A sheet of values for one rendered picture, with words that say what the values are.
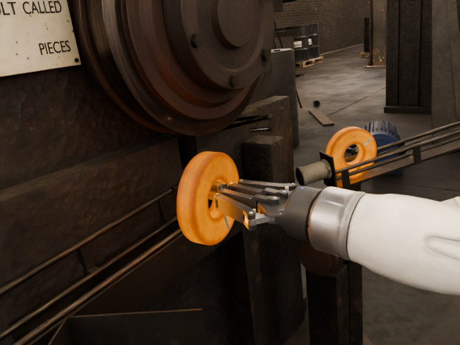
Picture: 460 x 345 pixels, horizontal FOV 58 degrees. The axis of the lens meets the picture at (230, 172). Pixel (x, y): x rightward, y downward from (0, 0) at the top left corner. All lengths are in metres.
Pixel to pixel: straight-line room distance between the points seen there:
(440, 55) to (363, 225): 3.07
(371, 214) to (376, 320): 1.25
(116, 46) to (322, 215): 0.44
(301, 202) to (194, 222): 0.17
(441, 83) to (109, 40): 3.05
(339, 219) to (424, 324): 1.25
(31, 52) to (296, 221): 0.54
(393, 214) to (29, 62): 0.63
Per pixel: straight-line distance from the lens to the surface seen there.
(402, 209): 0.51
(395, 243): 0.50
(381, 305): 1.81
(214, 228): 0.69
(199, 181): 0.63
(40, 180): 0.83
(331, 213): 0.53
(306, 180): 1.19
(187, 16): 0.74
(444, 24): 3.51
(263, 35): 0.92
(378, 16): 9.74
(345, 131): 1.23
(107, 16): 0.74
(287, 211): 0.56
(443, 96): 3.56
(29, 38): 0.82
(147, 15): 0.76
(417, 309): 1.82
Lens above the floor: 1.09
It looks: 19 degrees down
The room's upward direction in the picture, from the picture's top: 7 degrees counter-clockwise
